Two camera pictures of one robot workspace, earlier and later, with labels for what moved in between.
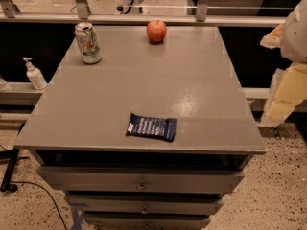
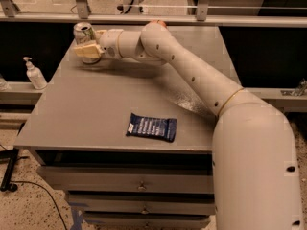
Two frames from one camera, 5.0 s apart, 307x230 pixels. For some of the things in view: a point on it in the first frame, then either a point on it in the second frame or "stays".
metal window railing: (81, 14) stays
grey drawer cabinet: (76, 128) stays
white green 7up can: (88, 42) stays
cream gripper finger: (273, 38) -> (101, 32)
